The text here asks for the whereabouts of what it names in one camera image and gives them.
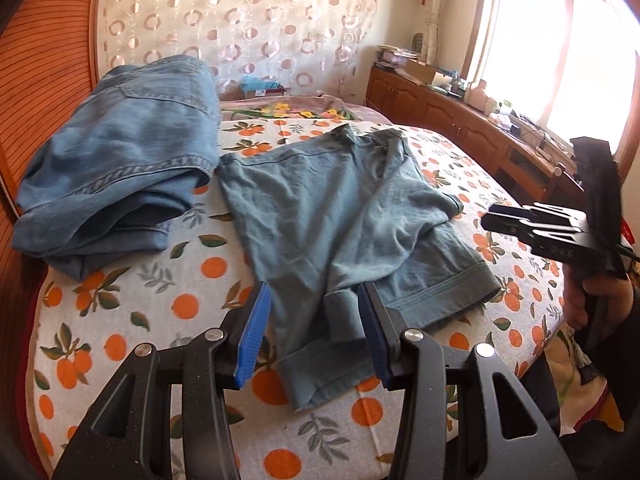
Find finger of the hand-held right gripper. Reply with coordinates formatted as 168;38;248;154
491;202;587;232
480;211;585;257

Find wooden cabinet counter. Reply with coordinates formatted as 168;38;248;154
366;66;587;207

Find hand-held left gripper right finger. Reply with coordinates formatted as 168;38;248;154
357;281;576;480

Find white plastic container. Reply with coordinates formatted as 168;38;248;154
469;79;489;112

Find bed with orange-print sheet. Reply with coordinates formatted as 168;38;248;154
15;92;601;480

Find blue denim jeans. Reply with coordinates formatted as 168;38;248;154
14;56;223;282

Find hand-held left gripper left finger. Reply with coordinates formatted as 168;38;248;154
52;281;273;480

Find person's right hand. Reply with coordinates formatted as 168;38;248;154
561;275;637;347

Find wooden-framed window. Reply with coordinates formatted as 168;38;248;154
464;0;640;173

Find box with blue cloth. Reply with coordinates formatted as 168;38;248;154
241;75;292;101

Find open cardboard box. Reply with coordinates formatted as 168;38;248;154
401;57;449;87

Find beige window curtain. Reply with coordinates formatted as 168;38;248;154
416;0;494;67

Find circle-patterned sheer curtain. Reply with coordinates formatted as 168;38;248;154
97;0;382;102

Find stack of papers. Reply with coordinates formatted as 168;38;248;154
374;44;422;72

